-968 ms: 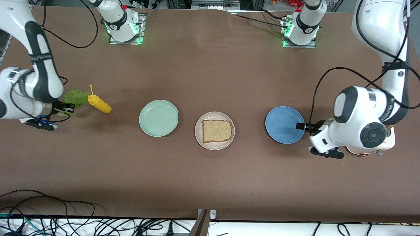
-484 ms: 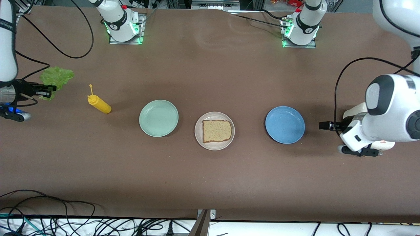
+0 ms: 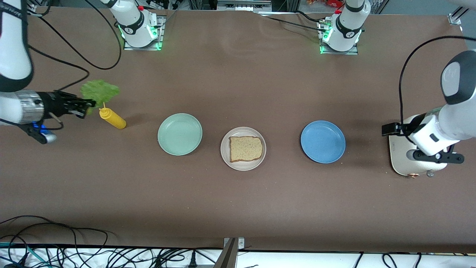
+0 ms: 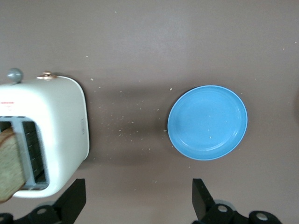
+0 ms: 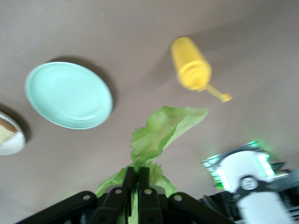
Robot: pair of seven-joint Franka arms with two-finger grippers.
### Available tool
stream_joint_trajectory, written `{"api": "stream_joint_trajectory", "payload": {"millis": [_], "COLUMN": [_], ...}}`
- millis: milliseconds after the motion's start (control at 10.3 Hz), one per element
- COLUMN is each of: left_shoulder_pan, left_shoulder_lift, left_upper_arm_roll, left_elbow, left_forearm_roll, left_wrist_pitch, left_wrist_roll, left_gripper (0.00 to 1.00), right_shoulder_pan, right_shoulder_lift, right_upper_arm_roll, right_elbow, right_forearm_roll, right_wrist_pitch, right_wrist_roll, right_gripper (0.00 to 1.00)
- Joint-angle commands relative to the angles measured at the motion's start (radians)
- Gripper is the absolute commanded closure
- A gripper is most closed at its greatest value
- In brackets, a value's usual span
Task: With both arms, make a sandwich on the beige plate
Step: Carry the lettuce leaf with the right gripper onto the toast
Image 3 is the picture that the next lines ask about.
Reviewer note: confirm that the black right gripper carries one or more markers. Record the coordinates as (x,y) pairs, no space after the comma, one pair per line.
(52,103)

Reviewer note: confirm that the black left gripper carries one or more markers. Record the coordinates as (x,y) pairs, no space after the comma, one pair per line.
(405,128)

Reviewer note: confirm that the green lettuce leaf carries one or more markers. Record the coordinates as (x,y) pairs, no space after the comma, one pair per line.
(100,91)

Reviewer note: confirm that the yellow mustard squeeze bottle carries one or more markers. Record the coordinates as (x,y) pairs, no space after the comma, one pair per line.
(115,120)

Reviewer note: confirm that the brown bread slice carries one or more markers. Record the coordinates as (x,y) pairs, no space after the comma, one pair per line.
(245,149)

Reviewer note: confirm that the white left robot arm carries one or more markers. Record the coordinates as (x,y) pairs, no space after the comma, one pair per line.
(457,119)

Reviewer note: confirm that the blue plate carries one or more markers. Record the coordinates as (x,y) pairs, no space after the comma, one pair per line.
(323,142)

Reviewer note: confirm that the mint green plate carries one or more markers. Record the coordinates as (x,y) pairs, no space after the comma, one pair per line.
(180,134)

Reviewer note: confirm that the beige plate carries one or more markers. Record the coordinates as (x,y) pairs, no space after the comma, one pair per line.
(243,166)

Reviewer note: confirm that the cream white toaster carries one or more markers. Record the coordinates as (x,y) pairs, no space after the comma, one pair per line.
(399,156)

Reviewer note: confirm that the red snack packet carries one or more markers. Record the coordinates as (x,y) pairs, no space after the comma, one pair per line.
(333,3)

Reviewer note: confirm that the brown table cover sheet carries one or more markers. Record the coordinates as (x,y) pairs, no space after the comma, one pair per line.
(238,208)

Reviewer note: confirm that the black power plug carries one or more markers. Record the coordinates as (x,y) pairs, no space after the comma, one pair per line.
(192,260)

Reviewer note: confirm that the grey device box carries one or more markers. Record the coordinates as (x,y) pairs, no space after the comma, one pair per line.
(243,4)

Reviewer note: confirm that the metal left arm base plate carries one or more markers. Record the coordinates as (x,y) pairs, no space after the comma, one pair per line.
(355,51)

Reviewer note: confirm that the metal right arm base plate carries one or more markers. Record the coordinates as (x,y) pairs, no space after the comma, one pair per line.
(158,41)

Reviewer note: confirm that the aluminium frame rail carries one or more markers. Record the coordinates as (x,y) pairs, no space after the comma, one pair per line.
(457,15)

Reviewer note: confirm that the grey metal table bracket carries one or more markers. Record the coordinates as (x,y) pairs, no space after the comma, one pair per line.
(228,257)

